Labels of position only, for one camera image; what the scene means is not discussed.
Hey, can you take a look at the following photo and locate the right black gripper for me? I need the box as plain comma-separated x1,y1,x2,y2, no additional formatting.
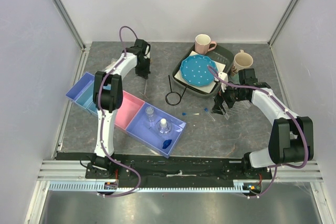
211,79,247,115

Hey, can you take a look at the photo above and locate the clear test tube rack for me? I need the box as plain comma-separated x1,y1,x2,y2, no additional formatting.
224,101,251,120

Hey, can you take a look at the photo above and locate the small clear glass bottle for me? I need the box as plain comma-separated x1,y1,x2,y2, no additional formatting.
145,106,155,122

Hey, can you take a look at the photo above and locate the round flask white stopper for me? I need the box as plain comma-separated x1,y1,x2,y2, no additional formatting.
155,118,173,136

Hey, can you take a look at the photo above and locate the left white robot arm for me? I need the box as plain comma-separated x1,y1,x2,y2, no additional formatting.
93,39,151,157

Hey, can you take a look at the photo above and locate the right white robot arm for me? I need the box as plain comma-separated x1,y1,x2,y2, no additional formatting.
207,66,313,179

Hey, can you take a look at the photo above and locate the bag of cotton balls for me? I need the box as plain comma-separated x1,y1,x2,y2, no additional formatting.
106,59,118,71

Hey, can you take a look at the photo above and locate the blue polka dot plate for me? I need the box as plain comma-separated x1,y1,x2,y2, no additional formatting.
180,54,217,87

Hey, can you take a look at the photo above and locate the multicolour compartment organizer tray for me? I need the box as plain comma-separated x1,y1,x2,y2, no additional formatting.
66,72,186,158

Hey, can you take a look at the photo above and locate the cream floral mug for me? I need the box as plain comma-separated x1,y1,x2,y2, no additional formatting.
230,49,254,82

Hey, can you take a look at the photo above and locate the dark green plastic tray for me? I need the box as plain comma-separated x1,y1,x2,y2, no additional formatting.
172,46,234,97

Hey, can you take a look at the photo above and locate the pink ceramic mug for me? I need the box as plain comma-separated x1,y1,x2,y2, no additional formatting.
194,34,217,55

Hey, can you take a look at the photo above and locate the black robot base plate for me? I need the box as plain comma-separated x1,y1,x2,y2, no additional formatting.
56,153,272,187

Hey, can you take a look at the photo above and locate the slotted cable duct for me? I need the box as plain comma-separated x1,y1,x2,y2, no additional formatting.
48,180,261,193

